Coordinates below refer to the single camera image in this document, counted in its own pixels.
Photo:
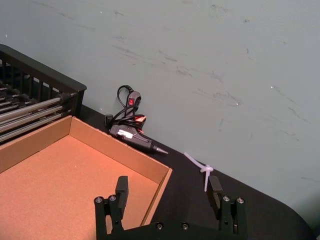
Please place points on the white three-armed plastic piece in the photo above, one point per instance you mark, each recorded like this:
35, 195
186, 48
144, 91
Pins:
203, 170

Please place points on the black table cloth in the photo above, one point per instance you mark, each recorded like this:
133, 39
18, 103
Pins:
250, 215

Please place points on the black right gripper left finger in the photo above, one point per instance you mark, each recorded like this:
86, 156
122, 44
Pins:
119, 200

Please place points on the shallow brown cardboard tray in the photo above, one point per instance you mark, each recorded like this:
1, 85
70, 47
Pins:
70, 175

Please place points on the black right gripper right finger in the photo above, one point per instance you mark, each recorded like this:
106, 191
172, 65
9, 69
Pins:
220, 200

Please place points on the black rack with steel bars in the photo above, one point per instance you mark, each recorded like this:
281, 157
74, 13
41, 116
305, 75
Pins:
32, 102

